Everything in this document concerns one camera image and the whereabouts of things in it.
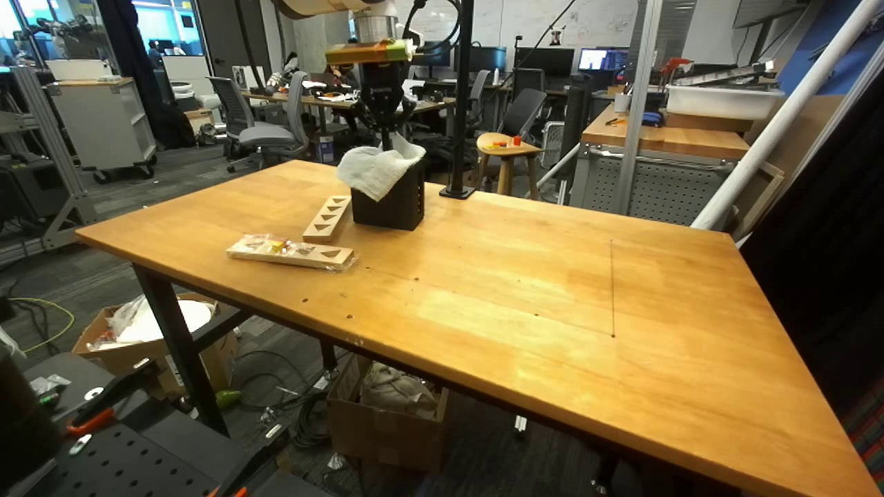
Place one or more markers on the cardboard box with white bag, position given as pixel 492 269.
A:
pixel 129 345

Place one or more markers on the brown cardboard box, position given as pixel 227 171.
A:
pixel 387 428

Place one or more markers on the black pegboard panel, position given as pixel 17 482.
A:
pixel 138 458

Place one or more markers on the black table leg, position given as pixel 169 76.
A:
pixel 180 348

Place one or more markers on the black vertical pole stand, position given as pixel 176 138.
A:
pixel 462 99

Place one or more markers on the orange green wrist mount plate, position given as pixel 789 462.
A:
pixel 368 52

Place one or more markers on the round wooden stool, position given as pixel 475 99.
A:
pixel 505 143

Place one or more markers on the black basket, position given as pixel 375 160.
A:
pixel 402 204

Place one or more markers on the grey office chair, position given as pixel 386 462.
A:
pixel 264 132

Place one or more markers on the white towel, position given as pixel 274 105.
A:
pixel 375 170

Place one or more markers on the grey vertical pillar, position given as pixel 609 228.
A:
pixel 640 91

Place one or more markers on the grey metal rack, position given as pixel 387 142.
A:
pixel 36 165

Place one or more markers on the lit computer monitor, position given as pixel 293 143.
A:
pixel 601 58

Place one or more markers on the wooden puzzle board with pieces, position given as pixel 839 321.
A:
pixel 292 252

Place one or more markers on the dark office chair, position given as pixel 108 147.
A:
pixel 522 110

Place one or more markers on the white cabinet on wheels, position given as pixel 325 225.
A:
pixel 100 120

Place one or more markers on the white diagonal pole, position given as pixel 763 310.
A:
pixel 782 110

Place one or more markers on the wooden board with triangle cutouts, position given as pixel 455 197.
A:
pixel 328 218

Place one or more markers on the white plastic bin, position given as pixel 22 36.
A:
pixel 721 99

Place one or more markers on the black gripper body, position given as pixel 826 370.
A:
pixel 382 90

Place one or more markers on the wooden top workbench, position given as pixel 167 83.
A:
pixel 666 138

